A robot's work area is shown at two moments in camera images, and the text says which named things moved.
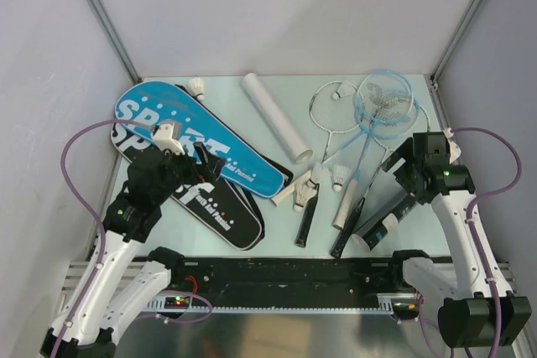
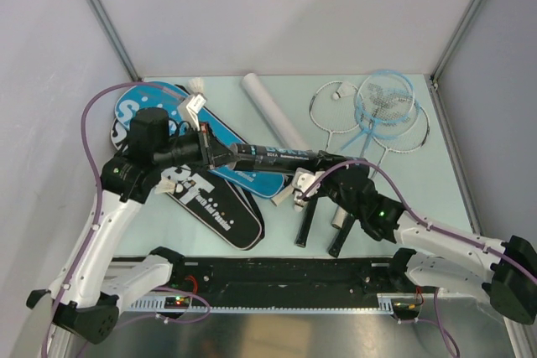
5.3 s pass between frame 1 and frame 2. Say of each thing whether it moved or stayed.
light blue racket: stayed
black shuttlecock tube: moved
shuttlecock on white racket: stayed
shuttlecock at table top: stayed
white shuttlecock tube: stayed
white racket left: stayed
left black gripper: moved
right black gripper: moved
